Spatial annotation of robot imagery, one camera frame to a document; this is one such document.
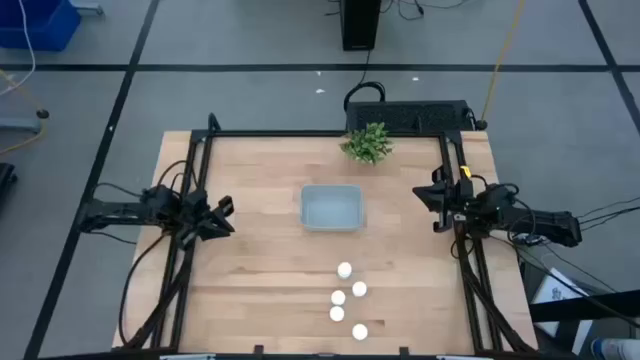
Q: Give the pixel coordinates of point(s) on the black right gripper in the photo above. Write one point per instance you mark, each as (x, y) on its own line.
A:
(460, 200)

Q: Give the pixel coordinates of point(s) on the small green potted plant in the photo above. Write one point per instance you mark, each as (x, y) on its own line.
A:
(367, 145)

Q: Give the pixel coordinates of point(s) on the black computer tower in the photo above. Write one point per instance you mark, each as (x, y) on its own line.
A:
(360, 25)

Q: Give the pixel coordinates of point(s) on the pale plastic basket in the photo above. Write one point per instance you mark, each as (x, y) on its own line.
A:
(332, 207)

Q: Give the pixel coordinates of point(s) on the black mesh case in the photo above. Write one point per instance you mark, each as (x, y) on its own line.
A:
(405, 116)

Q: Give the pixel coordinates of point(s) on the white paper box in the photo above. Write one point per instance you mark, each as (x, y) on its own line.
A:
(555, 295)

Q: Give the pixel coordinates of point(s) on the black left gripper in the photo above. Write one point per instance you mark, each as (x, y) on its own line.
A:
(197, 210)

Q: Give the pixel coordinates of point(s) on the blue plastic bin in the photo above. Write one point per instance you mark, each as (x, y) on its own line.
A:
(35, 22)

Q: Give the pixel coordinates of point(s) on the black crossbar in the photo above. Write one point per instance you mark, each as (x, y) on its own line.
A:
(585, 306)

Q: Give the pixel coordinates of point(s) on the person's shoe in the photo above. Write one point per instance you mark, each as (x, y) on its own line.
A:
(617, 349)

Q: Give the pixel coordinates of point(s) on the black metal table frame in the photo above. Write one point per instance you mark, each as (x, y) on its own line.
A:
(300, 133)

